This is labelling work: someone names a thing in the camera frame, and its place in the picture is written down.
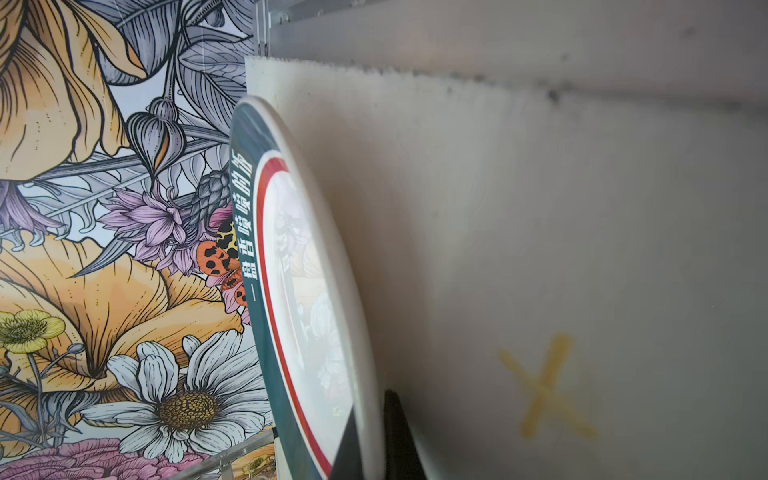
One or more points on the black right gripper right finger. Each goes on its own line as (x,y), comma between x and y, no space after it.
(402,459)

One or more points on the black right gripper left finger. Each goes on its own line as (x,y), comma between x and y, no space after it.
(348,462)

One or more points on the green red rimmed white plate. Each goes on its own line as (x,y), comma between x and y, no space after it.
(305,310)

